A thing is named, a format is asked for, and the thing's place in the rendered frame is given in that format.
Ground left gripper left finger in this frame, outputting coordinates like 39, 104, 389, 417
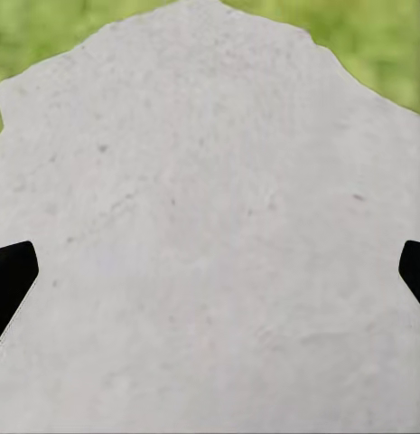
0, 241, 39, 337

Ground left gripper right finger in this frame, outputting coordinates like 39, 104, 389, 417
397, 241, 420, 306

